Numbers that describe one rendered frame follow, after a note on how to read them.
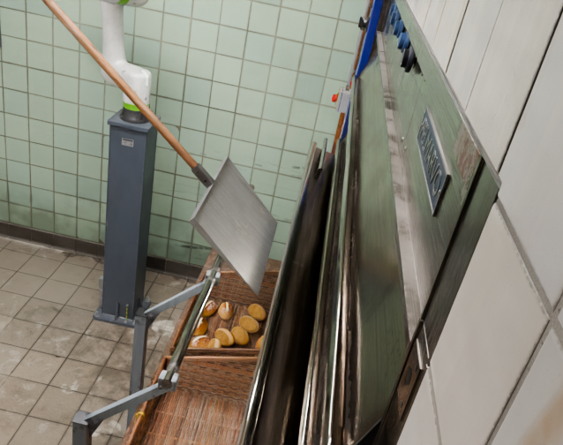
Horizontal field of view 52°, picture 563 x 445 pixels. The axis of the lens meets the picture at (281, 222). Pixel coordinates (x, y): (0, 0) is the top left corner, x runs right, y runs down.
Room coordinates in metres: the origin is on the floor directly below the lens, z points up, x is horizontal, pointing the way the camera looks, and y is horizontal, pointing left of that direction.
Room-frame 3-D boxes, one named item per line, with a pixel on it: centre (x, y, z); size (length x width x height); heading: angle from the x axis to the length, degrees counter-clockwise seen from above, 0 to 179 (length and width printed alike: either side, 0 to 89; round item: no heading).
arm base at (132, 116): (2.75, 0.81, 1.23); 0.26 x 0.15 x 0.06; 179
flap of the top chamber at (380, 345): (1.35, -0.18, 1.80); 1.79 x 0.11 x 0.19; 178
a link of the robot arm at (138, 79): (2.70, 0.82, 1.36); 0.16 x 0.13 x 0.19; 59
